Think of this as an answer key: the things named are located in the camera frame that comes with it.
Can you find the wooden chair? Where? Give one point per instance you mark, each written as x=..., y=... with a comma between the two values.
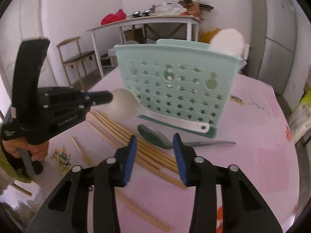
x=75, y=58

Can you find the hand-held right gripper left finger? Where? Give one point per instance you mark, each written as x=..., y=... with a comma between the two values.
x=131, y=160

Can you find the yellow plastic bag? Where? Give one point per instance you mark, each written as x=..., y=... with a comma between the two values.
x=207, y=36

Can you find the white door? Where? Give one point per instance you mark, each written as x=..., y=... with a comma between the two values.
x=29, y=12

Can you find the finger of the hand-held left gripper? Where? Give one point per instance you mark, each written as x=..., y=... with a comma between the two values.
x=99, y=97

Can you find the white printed bag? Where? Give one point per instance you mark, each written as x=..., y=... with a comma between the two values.
x=300, y=119

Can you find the person's left hand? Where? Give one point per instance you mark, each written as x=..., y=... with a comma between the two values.
x=38, y=151

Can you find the pile of toothpicks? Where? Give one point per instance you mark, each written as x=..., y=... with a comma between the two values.
x=237, y=100

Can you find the metal spoon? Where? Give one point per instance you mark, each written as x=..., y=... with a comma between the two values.
x=150, y=136

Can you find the clear plastic bag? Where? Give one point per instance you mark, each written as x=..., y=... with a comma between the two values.
x=170, y=10

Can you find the mint green utensil holder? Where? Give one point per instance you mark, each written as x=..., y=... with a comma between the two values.
x=182, y=77

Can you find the white plastic rice spoon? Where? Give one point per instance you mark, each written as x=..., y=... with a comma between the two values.
x=124, y=104

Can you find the clear plastic bottle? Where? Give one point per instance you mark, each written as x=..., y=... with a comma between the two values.
x=164, y=2

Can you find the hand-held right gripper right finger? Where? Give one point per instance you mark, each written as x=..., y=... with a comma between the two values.
x=178, y=160

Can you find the pink printed tablecloth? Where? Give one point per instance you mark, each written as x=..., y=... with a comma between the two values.
x=243, y=138

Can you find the red bag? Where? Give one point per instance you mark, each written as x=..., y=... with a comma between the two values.
x=113, y=17

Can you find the grey refrigerator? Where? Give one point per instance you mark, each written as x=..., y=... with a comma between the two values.
x=274, y=36

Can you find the white side table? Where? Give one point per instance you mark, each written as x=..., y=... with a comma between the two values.
x=145, y=20

